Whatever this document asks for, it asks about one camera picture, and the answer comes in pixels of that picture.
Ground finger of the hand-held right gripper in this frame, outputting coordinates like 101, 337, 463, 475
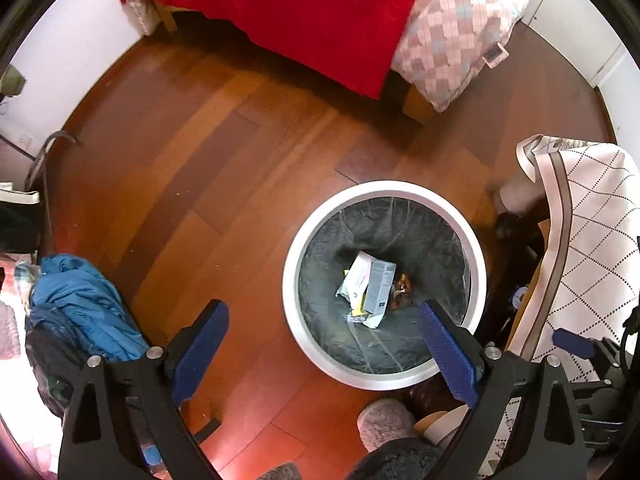
552, 328, 618, 361

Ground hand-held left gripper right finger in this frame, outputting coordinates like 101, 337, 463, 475
418, 301, 589, 480

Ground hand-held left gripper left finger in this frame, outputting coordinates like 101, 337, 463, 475
57, 299, 231, 480

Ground white round trash can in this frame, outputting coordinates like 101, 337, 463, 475
281, 181, 488, 391

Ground black trash bag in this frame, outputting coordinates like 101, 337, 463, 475
295, 197, 473, 365

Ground beige round object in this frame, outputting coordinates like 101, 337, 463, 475
415, 410, 468, 448

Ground black chair base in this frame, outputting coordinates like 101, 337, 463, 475
189, 417, 223, 447

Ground brown shiny wrapper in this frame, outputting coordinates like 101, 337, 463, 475
390, 272, 414, 312

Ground grey fuzzy slipper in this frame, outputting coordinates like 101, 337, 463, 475
267, 462, 303, 480
357, 399, 416, 453

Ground grey carton box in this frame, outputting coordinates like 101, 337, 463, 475
362, 259, 397, 317

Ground white dotted diamond cloth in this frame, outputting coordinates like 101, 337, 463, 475
477, 134, 640, 480

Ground person's dark fuzzy trouser leg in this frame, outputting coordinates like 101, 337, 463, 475
345, 437, 446, 480

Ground white printed packet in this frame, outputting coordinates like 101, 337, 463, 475
336, 254, 381, 311

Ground blue jacket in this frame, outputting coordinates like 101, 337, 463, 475
27, 254, 151, 366

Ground dark bag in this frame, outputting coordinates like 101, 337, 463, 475
24, 317, 91, 418

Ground pale rounded soft object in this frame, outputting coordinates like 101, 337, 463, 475
497, 177, 545, 214

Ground white book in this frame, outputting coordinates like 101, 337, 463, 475
0, 182, 41, 206

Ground grey metal cane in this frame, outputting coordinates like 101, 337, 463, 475
25, 131, 78, 256

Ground white cabinet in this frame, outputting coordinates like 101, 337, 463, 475
520, 0, 632, 86

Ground pink checkered quilt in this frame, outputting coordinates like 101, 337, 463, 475
390, 0, 531, 113

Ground white lace bed skirt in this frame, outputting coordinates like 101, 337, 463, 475
124, 0, 153, 36

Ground red blanket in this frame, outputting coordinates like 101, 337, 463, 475
117, 0, 433, 101

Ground wooden bed frame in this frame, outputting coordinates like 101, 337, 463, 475
150, 0, 436, 126

